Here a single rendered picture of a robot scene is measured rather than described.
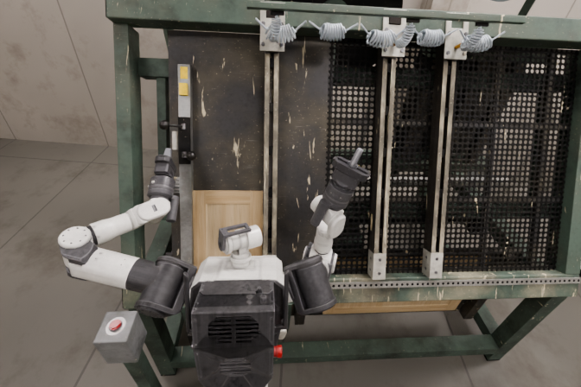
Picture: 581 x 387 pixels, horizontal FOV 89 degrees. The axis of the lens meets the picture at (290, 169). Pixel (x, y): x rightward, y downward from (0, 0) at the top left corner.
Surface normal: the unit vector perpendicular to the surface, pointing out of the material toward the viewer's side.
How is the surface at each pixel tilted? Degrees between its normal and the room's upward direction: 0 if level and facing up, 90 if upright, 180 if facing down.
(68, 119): 90
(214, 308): 26
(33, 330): 0
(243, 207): 60
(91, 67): 90
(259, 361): 82
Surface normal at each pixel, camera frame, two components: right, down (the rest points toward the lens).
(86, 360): 0.06, -0.81
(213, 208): 0.08, 0.10
